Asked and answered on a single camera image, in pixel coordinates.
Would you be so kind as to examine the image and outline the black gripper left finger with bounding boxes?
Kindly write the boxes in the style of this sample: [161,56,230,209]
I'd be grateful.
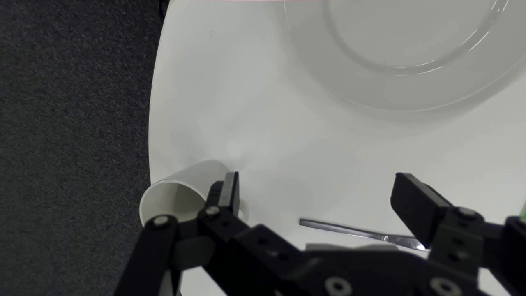
[197,171,240,227]

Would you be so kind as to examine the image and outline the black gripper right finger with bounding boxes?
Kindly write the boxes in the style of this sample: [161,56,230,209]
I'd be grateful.
[389,172,452,246]

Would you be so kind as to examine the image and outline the white ceramic mug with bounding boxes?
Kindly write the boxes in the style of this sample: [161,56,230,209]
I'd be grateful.
[138,159,228,223]

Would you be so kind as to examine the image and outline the green straw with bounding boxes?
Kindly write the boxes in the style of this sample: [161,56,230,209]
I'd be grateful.
[519,202,526,220]

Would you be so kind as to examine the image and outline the white round table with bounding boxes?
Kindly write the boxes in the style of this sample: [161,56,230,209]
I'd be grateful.
[148,0,526,245]

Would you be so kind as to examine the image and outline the white ceramic plate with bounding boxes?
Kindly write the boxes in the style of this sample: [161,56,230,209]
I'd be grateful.
[284,0,526,112]

